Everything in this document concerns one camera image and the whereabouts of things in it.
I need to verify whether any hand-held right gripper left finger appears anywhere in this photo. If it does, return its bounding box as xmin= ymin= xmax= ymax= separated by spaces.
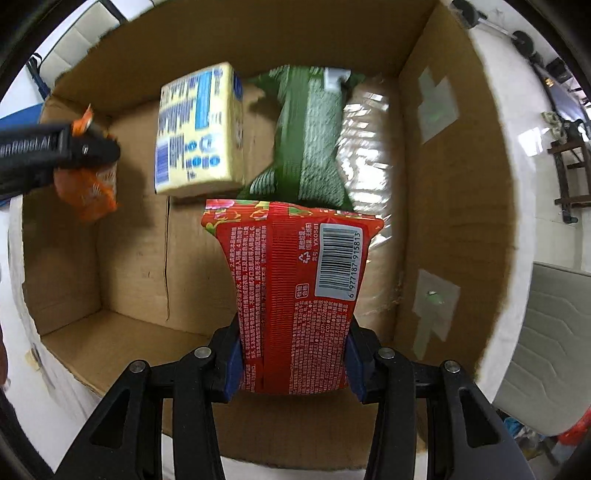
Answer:
xmin=54 ymin=316 xmax=243 ymax=480

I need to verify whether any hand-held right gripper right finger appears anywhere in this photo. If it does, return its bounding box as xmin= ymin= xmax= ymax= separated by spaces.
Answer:
xmin=344 ymin=321 xmax=539 ymax=480

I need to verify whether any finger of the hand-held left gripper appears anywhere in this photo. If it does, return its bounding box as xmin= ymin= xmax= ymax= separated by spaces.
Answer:
xmin=54 ymin=121 xmax=122 ymax=171

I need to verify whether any orange tissue pack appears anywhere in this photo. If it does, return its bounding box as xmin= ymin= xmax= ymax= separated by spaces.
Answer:
xmin=54 ymin=104 xmax=119 ymax=223

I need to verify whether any red tissue pack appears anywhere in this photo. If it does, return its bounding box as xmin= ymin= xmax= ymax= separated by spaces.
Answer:
xmin=200 ymin=198 xmax=385 ymax=396

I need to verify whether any yellow tissue pack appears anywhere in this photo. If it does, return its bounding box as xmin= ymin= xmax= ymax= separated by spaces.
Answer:
xmin=154 ymin=62 xmax=246 ymax=199

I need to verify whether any cardboard box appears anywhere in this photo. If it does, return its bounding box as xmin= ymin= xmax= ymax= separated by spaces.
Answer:
xmin=21 ymin=0 xmax=517 ymax=470

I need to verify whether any clear-wrapped beige tissue pack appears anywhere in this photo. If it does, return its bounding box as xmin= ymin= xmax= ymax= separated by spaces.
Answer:
xmin=333 ymin=73 xmax=407 ymax=334

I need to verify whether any green tissue pack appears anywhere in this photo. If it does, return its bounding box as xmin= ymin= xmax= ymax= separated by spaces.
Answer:
xmin=236 ymin=65 xmax=365 ymax=212

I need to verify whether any white chair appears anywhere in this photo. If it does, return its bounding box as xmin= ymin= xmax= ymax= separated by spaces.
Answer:
xmin=26 ymin=0 xmax=153 ymax=100

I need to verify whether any grey padded chair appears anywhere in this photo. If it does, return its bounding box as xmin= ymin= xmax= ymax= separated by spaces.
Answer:
xmin=492 ymin=261 xmax=591 ymax=437

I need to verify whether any dark wooden stand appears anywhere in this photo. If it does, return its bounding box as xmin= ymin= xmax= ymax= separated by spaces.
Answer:
xmin=547 ymin=119 xmax=591 ymax=225

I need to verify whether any black wheeled chair base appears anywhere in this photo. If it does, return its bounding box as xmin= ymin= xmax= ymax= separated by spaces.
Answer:
xmin=451 ymin=0 xmax=544 ymax=62

